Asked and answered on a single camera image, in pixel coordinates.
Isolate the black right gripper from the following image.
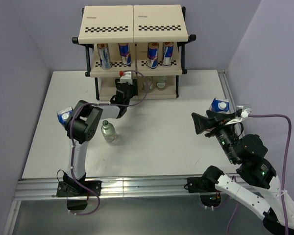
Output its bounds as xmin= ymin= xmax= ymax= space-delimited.
xmin=190 ymin=109 xmax=239 ymax=162

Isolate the clear glass bottle green cap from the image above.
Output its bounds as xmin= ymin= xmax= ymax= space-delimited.
xmin=142 ymin=76 xmax=153 ymax=93
xmin=156 ymin=76 xmax=167 ymax=90
xmin=101 ymin=120 xmax=116 ymax=142

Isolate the blue silver energy drink can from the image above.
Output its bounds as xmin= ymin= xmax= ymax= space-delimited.
xmin=162 ymin=42 xmax=174 ymax=67
xmin=147 ymin=42 xmax=159 ymax=69

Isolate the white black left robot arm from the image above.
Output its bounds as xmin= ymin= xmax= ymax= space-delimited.
xmin=63 ymin=78 xmax=138 ymax=195

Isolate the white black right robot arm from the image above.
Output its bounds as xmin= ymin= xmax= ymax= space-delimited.
xmin=184 ymin=106 xmax=294 ymax=235

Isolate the beige three-tier shelf rack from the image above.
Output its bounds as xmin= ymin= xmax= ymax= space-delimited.
xmin=72 ymin=4 xmax=196 ymax=101

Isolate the blue purple berry juice carton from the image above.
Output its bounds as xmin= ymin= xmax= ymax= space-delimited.
xmin=209 ymin=97 xmax=229 ymax=114

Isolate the blue Fontana juice carton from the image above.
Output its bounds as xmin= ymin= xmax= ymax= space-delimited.
xmin=56 ymin=107 xmax=73 ymax=126

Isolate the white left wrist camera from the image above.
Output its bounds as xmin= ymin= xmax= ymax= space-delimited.
xmin=119 ymin=71 xmax=133 ymax=85

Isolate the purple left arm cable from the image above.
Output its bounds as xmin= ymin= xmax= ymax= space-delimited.
xmin=70 ymin=70 xmax=150 ymax=216

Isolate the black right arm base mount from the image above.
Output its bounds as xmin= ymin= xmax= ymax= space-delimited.
xmin=186 ymin=176 xmax=231 ymax=205

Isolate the aluminium mounting rail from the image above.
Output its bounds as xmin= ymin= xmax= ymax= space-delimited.
xmin=13 ymin=175 xmax=268 ymax=201

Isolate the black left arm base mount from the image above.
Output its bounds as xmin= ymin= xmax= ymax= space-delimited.
xmin=56 ymin=181 xmax=102 ymax=211

